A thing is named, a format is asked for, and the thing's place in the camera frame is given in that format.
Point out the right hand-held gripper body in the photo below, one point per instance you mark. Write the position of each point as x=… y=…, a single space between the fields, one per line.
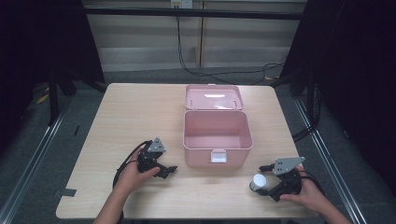
x=288 y=179

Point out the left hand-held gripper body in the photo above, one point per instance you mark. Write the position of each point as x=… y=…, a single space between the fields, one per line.
x=150 y=157

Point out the small white cylindrical jar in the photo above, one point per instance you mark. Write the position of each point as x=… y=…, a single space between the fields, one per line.
x=258 y=181

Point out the pink plastic storage box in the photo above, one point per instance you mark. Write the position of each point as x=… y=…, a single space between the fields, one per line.
x=218 y=152

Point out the person's right hand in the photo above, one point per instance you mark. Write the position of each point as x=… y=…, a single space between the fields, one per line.
x=306 y=194

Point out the person's left hand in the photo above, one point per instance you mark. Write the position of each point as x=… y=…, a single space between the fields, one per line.
x=134 y=177

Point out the grey tape strip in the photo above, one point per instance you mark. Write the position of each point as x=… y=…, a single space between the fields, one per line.
x=67 y=192

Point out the yellow tape piece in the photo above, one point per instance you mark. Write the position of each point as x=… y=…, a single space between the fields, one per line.
x=42 y=98

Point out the black curtain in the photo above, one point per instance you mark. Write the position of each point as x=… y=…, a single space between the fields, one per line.
x=37 y=46
x=358 y=77

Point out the black horizontal metal bar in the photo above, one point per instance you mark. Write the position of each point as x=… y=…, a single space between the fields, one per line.
x=193 y=13

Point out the metal floor rail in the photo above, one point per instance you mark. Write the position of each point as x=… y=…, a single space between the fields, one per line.
x=34 y=155
x=330 y=168

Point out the white wall socket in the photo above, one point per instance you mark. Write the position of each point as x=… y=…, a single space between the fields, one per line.
x=181 y=3

